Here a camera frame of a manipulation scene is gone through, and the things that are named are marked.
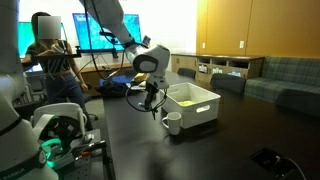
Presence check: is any white mug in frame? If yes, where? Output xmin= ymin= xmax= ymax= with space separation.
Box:
xmin=162 ymin=112 xmax=182 ymax=135

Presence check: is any table cable port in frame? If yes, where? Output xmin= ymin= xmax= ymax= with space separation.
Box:
xmin=250 ymin=147 xmax=296 ymax=179

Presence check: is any green plaid sofa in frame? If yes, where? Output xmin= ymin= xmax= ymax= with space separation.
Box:
xmin=244 ymin=56 xmax=320 ymax=117

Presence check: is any wall monitor screen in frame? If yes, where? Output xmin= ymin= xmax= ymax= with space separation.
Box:
xmin=72 ymin=13 xmax=142 ymax=53

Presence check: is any yellow towel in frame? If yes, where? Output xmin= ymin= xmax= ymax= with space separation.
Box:
xmin=178 ymin=100 xmax=195 ymax=106

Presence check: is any wooden cabinet shelf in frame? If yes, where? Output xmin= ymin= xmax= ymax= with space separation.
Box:
xmin=171 ymin=53 xmax=264 ymax=83

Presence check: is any pen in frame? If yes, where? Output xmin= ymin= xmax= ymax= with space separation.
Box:
xmin=152 ymin=108 xmax=155 ymax=120

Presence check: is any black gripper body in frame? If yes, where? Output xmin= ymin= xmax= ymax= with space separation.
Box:
xmin=144 ymin=83 xmax=158 ymax=111

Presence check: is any standing person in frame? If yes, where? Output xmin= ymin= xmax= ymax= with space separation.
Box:
xmin=23 ymin=12 xmax=93 ymax=130

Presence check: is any white plastic container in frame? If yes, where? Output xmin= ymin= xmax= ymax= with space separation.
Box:
xmin=160 ymin=83 xmax=221 ymax=129

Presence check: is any white VR headset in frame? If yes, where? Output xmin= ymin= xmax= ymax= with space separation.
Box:
xmin=31 ymin=103 xmax=86 ymax=170

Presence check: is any black bag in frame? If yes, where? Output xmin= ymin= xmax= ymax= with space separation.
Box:
xmin=95 ymin=81 xmax=133 ymax=98

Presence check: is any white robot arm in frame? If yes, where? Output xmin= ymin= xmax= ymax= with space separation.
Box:
xmin=0 ymin=0 xmax=170 ymax=180

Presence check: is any black office chair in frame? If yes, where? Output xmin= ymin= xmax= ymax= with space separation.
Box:
xmin=210 ymin=73 xmax=246 ymax=94

